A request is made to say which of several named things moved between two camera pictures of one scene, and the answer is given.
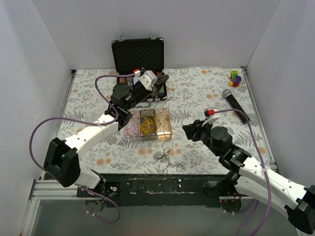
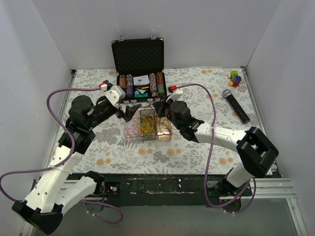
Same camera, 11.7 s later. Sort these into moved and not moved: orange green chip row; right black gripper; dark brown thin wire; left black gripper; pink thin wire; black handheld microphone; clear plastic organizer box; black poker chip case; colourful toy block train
Moved: right black gripper; dark brown thin wire; left black gripper
Not moved: colourful toy block train; pink thin wire; black poker chip case; orange green chip row; black handheld microphone; clear plastic organizer box
